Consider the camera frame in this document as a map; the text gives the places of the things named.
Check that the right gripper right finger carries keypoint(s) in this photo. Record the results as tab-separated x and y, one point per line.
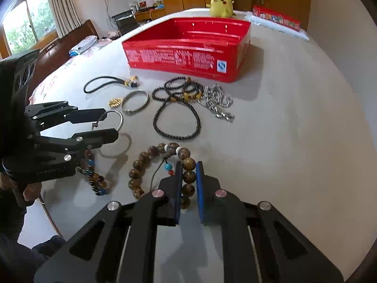
259	244

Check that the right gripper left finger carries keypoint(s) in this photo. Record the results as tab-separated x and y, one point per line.
118	243

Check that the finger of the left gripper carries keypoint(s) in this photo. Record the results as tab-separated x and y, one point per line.
88	138
85	114

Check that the dark silver bangle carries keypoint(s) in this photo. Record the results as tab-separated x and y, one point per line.
135	102

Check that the person's left hand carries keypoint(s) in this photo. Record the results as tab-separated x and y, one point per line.
24	197

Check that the dark wooden headboard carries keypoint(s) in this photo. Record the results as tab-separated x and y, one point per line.
56	53

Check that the gold pendant charm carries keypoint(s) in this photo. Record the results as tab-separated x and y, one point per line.
115	102

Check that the folded patterned cloth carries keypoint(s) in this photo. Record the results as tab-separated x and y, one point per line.
83	45

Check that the floral bedsheet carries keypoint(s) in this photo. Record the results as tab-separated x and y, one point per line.
68	74

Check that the window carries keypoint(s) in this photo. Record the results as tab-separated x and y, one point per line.
28	25

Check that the beige curtain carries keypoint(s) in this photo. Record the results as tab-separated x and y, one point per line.
65	16

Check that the black office chair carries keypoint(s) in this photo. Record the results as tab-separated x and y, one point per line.
125	22

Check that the wooden desk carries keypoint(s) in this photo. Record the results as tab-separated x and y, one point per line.
149	15

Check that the red tin box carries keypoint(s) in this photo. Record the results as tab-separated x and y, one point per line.
208	47

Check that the yellow Pikachu plush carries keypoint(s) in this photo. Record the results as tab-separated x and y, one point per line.
221	8

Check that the white folded towel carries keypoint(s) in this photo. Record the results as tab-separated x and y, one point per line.
275	26

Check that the red tin lid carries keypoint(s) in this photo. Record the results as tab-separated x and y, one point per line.
276	17

